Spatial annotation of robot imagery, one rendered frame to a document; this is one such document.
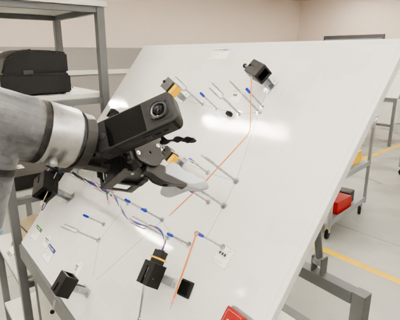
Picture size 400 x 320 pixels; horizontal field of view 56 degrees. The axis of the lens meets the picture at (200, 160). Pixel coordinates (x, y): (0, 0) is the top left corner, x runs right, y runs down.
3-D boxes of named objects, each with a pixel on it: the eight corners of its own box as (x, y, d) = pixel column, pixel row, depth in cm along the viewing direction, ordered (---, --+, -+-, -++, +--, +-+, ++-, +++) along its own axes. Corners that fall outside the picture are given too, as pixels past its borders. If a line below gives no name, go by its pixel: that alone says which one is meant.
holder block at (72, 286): (66, 314, 117) (39, 307, 110) (87, 278, 119) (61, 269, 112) (72, 322, 113) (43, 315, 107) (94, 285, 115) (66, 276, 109)
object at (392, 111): (389, 146, 682) (402, 51, 637) (330, 136, 768) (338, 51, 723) (406, 141, 728) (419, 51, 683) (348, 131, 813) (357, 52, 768)
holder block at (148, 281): (147, 284, 94) (135, 280, 91) (156, 263, 96) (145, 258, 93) (157, 290, 91) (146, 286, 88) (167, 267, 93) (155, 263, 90)
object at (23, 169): (9, 193, 161) (6, 178, 159) (-9, 173, 188) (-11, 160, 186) (83, 178, 181) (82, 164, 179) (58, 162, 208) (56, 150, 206)
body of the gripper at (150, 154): (129, 152, 60) (54, 134, 52) (162, 122, 55) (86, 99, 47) (136, 195, 56) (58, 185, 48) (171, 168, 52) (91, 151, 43)
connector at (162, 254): (153, 268, 94) (147, 265, 93) (160, 249, 96) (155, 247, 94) (160, 271, 92) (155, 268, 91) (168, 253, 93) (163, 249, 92)
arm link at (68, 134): (52, 87, 44) (55, 146, 40) (88, 99, 47) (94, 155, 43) (26, 122, 48) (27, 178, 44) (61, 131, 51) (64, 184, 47)
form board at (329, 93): (25, 244, 160) (21, 242, 159) (146, 47, 176) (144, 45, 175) (197, 482, 71) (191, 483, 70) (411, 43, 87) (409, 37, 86)
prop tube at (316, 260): (320, 269, 113) (313, 179, 100) (312, 265, 115) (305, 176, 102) (326, 263, 115) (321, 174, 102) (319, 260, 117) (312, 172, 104)
